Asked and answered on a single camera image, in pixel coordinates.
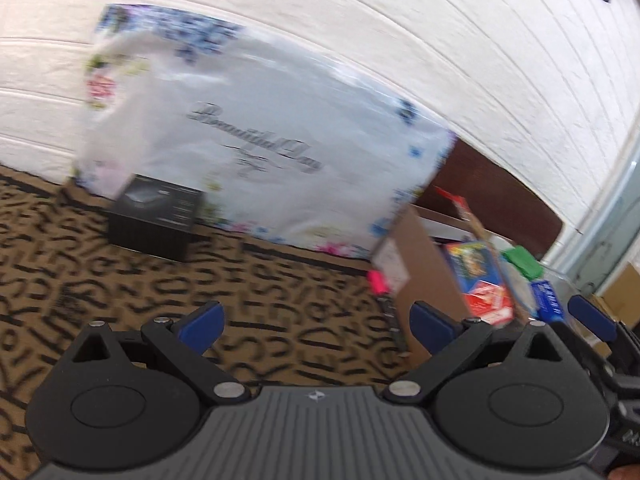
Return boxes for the brown cardboard sorting box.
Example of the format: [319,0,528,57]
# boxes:
[371,204,477,367]

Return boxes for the cardboard boxes on floor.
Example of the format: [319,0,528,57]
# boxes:
[592,263,639,318]

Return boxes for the small blue white box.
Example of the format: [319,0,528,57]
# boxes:
[529,280,565,323]

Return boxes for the blue red playing card box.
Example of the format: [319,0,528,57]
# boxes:
[444,242,514,326]

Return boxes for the right hand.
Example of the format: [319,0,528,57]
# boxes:
[608,465,640,480]

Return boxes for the green plastic box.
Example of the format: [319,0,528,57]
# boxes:
[501,246,544,281]

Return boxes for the black product box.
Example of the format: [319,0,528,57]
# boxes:
[106,174,204,261]

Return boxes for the pink small object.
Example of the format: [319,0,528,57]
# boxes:
[367,270,390,296]

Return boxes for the packaged brown insoles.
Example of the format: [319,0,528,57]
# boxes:
[435,186,491,242]

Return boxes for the white floral plastic bag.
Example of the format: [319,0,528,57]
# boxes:
[75,3,457,258]

